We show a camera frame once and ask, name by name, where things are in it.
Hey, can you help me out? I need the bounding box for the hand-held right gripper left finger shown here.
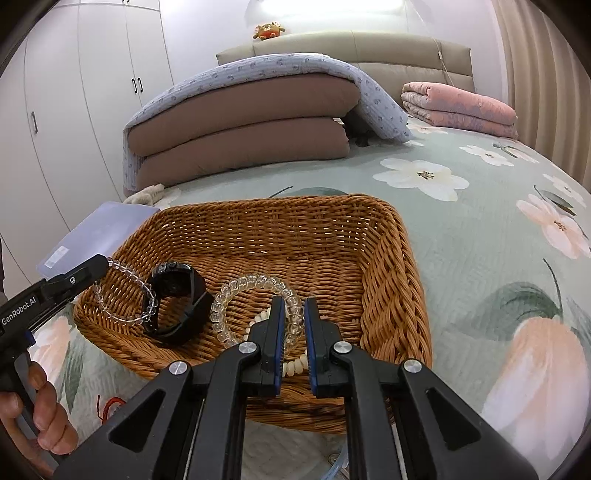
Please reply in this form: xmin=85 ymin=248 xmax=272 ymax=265
xmin=55 ymin=296 xmax=287 ymax=480

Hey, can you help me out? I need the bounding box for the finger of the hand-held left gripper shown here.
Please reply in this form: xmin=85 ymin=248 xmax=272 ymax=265
xmin=41 ymin=254 xmax=110 ymax=301

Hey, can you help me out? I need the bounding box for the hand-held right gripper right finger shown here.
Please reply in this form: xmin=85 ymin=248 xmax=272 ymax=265
xmin=305 ymin=296 xmax=541 ymax=480

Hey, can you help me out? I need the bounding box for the white bead bracelet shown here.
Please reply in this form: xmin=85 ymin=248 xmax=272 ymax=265
xmin=252 ymin=309 xmax=309 ymax=377

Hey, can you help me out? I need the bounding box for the small clear bead bracelet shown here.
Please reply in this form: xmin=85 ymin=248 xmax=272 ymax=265
xmin=91 ymin=257 xmax=160 ymax=329

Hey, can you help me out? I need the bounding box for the brown wicker basket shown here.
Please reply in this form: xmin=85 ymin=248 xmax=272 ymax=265
xmin=73 ymin=194 xmax=434 ymax=435

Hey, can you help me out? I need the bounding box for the person's left hand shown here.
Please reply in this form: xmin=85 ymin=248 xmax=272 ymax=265
xmin=0 ymin=360 xmax=78 ymax=478

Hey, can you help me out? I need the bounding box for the blue book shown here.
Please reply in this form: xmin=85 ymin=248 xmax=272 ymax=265
xmin=37 ymin=200 xmax=161 ymax=278

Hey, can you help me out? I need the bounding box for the black wrist watch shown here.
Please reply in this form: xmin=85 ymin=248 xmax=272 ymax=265
xmin=142 ymin=262 xmax=208 ymax=346

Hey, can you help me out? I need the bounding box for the cream knitted cloth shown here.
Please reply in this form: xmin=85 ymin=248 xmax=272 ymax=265
xmin=122 ymin=183 xmax=166 ymax=206

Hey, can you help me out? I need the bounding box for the clear plastic tube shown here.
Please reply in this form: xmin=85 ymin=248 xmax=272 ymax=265
xmin=318 ymin=455 xmax=352 ymax=480

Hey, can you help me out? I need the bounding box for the white wardrobe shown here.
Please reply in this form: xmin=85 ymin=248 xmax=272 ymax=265
xmin=0 ymin=0 xmax=174 ymax=287

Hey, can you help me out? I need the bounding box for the green floral bedspread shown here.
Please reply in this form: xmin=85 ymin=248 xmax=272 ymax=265
xmin=28 ymin=113 xmax=591 ymax=480

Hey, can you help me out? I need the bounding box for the folded brown and blue quilt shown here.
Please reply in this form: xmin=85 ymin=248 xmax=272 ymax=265
xmin=122 ymin=53 xmax=414 ymax=192

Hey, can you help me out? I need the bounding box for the folded pink blanket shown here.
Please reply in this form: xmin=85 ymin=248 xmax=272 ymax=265
xmin=401 ymin=82 xmax=519 ymax=139

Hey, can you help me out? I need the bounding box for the beige padded headboard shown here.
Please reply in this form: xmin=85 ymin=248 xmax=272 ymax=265
xmin=216 ymin=30 xmax=476 ymax=93

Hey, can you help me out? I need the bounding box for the orange plush toy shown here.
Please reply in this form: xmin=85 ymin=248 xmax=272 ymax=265
xmin=252 ymin=22 xmax=286 ymax=42

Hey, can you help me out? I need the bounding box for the beige curtain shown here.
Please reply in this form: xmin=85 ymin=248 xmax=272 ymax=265
xmin=489 ymin=0 xmax=591 ymax=185

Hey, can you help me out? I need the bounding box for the large clear bead bracelet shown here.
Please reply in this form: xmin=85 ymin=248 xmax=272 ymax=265
xmin=210 ymin=273 xmax=303 ymax=356

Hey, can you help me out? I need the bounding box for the white cable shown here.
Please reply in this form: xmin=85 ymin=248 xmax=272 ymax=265
xmin=429 ymin=39 xmax=455 ymax=86

